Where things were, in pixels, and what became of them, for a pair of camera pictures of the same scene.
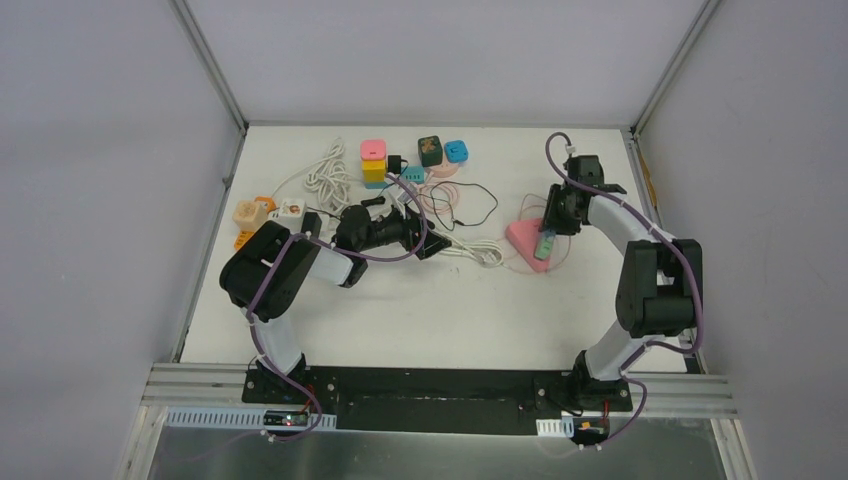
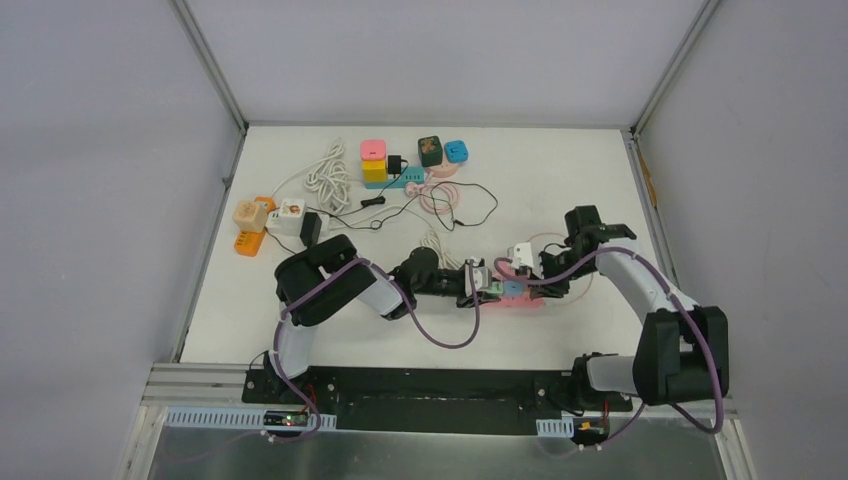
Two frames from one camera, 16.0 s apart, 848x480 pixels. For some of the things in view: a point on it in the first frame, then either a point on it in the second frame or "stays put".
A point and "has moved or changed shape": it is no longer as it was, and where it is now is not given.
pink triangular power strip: x=523 y=236 -> x=512 y=302
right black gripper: x=551 y=220 -> x=549 y=290
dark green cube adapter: x=430 y=151 stays put
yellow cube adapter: x=374 y=170 stays put
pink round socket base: x=444 y=170 stays put
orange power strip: x=244 y=235 stays put
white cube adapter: x=290 y=212 stays put
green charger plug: x=543 y=248 has moved or changed shape
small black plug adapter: x=394 y=163 stays put
